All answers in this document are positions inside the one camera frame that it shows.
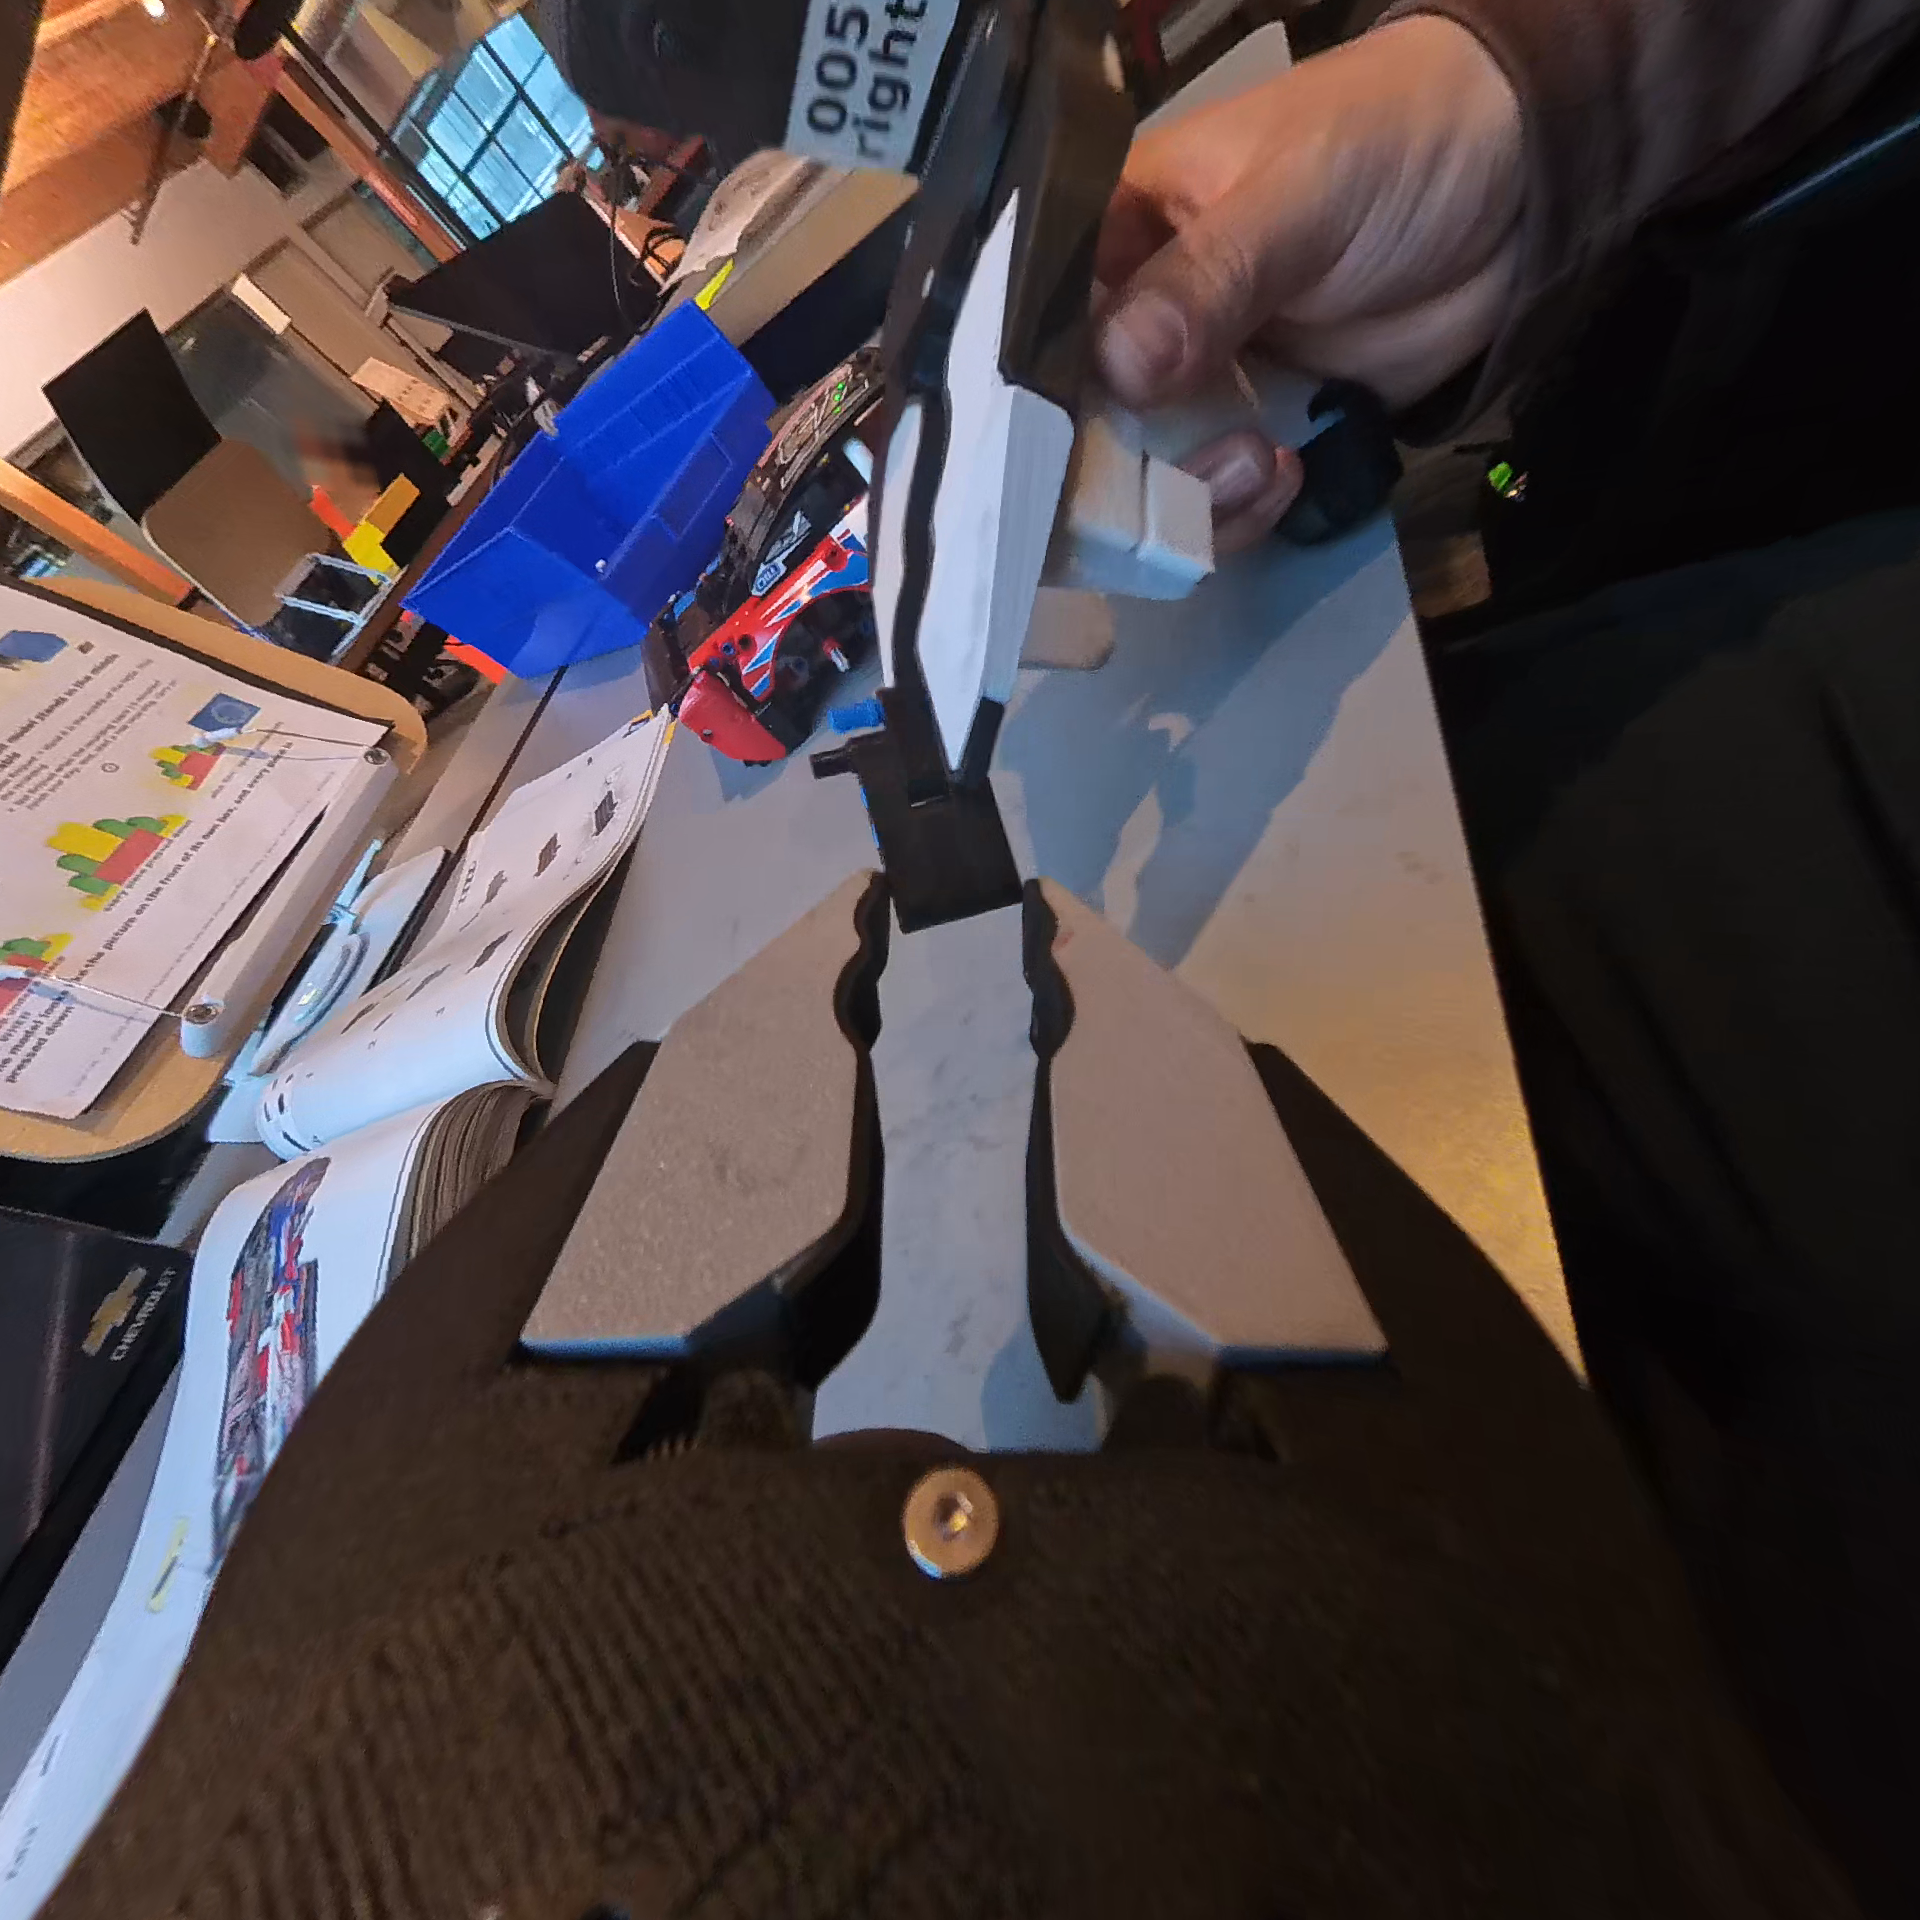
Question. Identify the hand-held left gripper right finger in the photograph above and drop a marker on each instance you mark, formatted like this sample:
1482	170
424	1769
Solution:
1200	1200

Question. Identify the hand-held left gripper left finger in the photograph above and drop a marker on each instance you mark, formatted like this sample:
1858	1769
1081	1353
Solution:
721	1185

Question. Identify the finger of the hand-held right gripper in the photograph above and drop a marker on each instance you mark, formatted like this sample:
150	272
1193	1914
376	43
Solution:
991	523
896	539

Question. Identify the black brick assembly blue pins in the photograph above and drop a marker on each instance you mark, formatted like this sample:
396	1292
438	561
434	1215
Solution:
954	855

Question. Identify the person's right forearm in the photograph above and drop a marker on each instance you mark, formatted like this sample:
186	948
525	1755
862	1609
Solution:
1695	75

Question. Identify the white desk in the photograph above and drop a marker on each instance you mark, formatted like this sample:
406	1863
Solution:
1276	839

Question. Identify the person's right hand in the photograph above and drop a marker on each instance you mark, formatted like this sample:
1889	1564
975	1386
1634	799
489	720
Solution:
1349	224

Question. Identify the red toy brick car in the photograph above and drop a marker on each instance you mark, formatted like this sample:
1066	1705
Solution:
765	628

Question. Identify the blue plastic bin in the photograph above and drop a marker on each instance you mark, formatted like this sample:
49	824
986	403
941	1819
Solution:
599	494

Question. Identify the open white instruction booklet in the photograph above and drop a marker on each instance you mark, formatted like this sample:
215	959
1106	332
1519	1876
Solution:
511	930

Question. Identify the dark tilted screen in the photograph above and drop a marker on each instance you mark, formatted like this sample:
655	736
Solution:
540	276

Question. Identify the wooden display board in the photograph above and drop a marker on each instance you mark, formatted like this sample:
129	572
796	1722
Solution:
345	902

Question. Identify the thick instruction booklet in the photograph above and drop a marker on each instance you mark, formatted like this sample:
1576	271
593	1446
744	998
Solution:
254	1320

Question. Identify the large paned window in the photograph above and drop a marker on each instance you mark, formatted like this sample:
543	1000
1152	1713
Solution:
494	119

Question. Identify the black cardboard box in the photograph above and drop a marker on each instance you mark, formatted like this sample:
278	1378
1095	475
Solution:
77	1348

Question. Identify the printed brick instruction sheet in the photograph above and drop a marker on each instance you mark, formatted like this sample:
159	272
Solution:
150	825

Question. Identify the black monitor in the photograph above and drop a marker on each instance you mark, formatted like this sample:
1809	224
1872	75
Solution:
129	411

